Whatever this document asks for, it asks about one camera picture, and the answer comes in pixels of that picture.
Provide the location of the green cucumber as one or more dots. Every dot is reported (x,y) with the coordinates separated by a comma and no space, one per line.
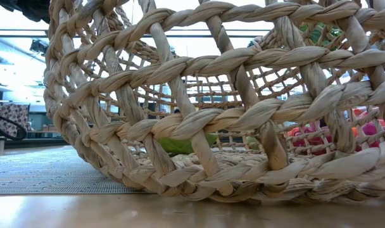
(180,146)

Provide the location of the purple grape bunch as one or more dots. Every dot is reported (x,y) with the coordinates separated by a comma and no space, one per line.
(369,130)

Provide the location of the patterned brown bag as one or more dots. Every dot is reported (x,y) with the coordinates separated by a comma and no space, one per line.
(12,118)

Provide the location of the grey woven placemat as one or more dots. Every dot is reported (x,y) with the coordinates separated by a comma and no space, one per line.
(53,171)

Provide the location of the green plant in black pot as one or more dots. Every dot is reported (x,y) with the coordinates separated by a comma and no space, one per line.
(316,35)

